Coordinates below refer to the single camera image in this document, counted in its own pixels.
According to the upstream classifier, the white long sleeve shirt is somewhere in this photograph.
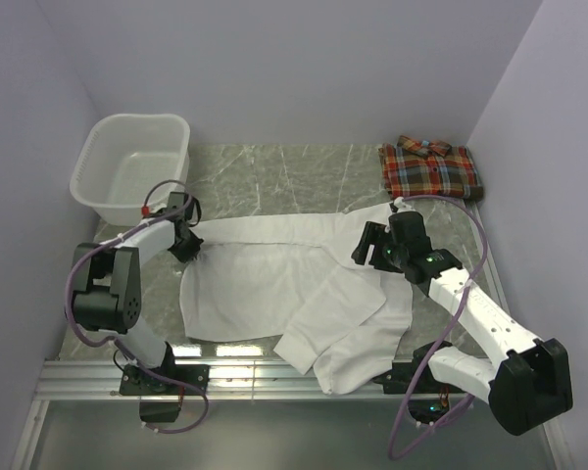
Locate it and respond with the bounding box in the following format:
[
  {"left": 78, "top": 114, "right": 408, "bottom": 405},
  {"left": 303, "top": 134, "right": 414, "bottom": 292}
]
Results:
[{"left": 179, "top": 204, "right": 413, "bottom": 395}]

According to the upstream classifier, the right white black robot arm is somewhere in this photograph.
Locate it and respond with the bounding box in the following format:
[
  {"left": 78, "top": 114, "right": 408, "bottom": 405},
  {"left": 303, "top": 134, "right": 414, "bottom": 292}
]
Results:
[{"left": 352, "top": 211, "right": 573, "bottom": 436}]

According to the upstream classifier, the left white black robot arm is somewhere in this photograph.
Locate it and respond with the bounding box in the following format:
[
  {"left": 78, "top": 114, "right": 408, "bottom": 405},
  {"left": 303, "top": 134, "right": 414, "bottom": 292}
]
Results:
[{"left": 65, "top": 192, "right": 203, "bottom": 394}]

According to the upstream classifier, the folded plaid flannel shirt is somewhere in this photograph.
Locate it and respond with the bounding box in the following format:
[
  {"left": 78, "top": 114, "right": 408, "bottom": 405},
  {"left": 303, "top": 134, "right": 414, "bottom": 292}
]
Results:
[{"left": 378, "top": 135, "right": 485, "bottom": 201}]

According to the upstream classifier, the white plastic laundry basket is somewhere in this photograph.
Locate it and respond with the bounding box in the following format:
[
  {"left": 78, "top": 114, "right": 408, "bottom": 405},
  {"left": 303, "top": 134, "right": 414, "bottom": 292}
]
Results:
[{"left": 70, "top": 114, "right": 190, "bottom": 226}]

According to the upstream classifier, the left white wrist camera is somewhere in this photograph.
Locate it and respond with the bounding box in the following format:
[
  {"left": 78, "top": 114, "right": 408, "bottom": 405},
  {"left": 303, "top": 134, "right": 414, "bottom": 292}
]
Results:
[{"left": 141, "top": 205, "right": 167, "bottom": 218}]

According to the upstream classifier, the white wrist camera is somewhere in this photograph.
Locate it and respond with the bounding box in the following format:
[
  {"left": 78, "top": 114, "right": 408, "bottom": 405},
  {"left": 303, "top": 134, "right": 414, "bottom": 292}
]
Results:
[
  {"left": 391, "top": 197, "right": 415, "bottom": 213},
  {"left": 141, "top": 205, "right": 167, "bottom": 218}
]

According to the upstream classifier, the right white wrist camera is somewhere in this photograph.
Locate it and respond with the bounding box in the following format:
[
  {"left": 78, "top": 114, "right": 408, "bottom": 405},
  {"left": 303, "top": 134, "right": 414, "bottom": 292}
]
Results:
[{"left": 391, "top": 197, "right": 415, "bottom": 213}]

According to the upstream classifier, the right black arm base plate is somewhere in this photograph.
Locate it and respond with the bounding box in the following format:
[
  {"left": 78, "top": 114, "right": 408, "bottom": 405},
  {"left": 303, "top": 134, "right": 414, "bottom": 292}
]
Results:
[{"left": 379, "top": 360, "right": 471, "bottom": 426}]

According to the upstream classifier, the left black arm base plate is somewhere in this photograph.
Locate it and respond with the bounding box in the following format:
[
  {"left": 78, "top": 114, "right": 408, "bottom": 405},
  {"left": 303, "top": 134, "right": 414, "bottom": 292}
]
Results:
[{"left": 119, "top": 364, "right": 210, "bottom": 434}]

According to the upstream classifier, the aluminium mounting rail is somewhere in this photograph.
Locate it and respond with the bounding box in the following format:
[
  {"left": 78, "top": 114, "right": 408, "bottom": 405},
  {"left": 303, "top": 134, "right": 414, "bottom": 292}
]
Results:
[{"left": 33, "top": 354, "right": 471, "bottom": 402}]

